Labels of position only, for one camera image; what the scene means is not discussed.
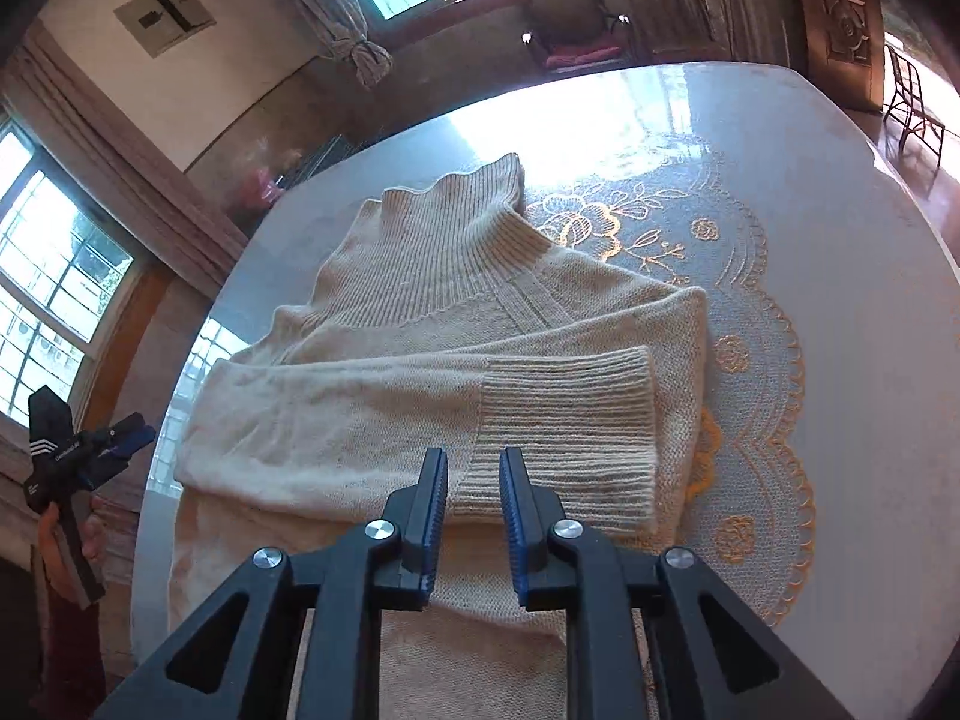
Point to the person's left hand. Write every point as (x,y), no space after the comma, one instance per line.
(49,540)

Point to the wall electrical box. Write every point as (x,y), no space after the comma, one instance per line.
(165,16)

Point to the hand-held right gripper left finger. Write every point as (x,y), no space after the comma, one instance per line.
(436,532)

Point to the pink plastic bag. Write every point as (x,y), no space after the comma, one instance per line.
(262,184)

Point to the carved wooden door leaf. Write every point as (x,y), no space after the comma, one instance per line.
(840,22)

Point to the beige knit sweater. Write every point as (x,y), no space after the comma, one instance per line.
(412,390)

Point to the tied grey curtain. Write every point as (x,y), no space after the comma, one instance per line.
(337,7)

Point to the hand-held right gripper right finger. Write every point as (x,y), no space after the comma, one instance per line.
(511,532)

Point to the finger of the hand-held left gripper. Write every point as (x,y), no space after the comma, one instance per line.
(139,439)
(124,426)

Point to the rattan armchair with red cushion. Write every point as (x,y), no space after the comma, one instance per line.
(574,26)

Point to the side window with grille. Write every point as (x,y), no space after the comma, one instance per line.
(52,277)

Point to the beige pleated curtain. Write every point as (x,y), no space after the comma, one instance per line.
(135,172)

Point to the black metal chair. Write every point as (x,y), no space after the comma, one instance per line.
(911,101)

